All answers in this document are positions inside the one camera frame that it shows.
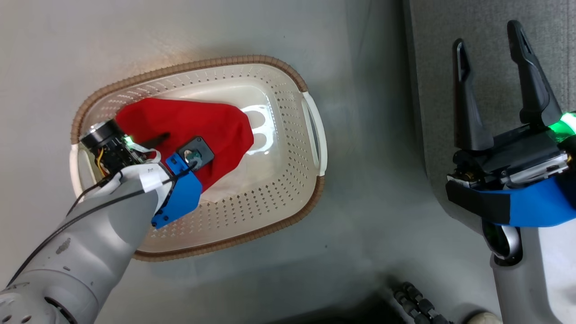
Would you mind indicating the red cloth garment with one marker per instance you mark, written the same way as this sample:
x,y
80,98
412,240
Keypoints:
x,y
198,121

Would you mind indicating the beige perforated laundry basket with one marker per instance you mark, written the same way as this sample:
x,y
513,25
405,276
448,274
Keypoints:
x,y
252,211

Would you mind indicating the blue wrist camera bracket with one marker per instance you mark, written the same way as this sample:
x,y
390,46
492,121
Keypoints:
x,y
182,198
526,204

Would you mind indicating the blue right wrist camera bracket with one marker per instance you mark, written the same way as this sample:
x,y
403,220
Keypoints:
x,y
526,204

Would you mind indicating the grey fabric sofa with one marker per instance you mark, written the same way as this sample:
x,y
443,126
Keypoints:
x,y
495,27

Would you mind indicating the beige round robot part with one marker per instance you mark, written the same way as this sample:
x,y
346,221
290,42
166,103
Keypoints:
x,y
483,318

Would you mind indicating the blue left wrist camera bracket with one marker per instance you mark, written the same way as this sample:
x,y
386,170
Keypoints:
x,y
182,198

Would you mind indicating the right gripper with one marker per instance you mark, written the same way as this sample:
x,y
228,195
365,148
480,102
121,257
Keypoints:
x,y
517,155

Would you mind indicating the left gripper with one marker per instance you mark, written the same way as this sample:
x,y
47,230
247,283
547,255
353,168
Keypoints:
x,y
108,146

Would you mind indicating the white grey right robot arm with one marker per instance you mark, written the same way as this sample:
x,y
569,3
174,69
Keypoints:
x,y
540,279

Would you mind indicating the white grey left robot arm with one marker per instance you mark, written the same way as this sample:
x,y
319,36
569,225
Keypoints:
x,y
76,252

